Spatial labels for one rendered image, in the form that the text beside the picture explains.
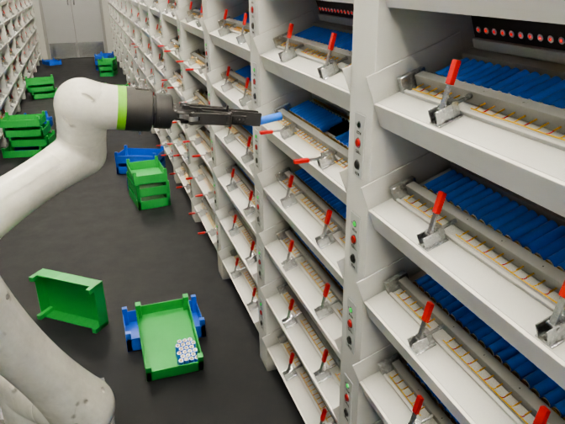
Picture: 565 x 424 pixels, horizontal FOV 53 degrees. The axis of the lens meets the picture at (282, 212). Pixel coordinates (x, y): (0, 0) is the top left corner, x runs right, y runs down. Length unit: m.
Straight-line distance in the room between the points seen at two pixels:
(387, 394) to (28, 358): 0.69
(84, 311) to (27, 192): 1.36
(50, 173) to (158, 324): 1.14
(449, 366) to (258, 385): 1.14
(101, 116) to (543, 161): 0.83
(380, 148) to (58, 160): 0.65
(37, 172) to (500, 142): 0.86
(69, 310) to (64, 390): 1.41
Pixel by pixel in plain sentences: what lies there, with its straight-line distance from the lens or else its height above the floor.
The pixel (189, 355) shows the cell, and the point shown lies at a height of 0.07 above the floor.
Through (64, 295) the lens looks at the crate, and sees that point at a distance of 2.54.
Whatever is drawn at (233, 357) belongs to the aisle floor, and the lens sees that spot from 2.17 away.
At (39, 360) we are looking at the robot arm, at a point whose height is 0.70.
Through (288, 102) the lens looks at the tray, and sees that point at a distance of 1.70.
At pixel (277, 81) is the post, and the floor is 1.03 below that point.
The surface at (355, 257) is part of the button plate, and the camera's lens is 1.15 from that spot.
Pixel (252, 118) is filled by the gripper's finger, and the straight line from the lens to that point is 1.29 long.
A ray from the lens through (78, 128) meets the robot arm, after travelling 1.22.
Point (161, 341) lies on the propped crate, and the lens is 2.21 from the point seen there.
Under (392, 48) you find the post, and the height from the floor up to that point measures 1.19.
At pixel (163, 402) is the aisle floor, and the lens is 2.03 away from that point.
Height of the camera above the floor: 1.31
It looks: 23 degrees down
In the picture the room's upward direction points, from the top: 1 degrees counter-clockwise
